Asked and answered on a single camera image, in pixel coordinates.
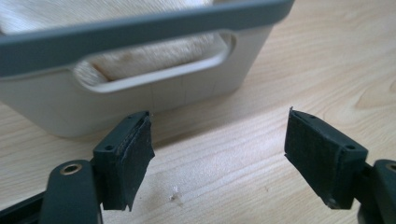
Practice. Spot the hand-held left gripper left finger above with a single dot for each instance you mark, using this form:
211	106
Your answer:
124	161

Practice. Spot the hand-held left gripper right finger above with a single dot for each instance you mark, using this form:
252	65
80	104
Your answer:
323	161

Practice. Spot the white basket with grey rim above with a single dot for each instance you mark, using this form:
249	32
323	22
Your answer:
130	77

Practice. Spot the cream knitted cloth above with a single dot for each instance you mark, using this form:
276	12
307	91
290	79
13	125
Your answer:
149	59

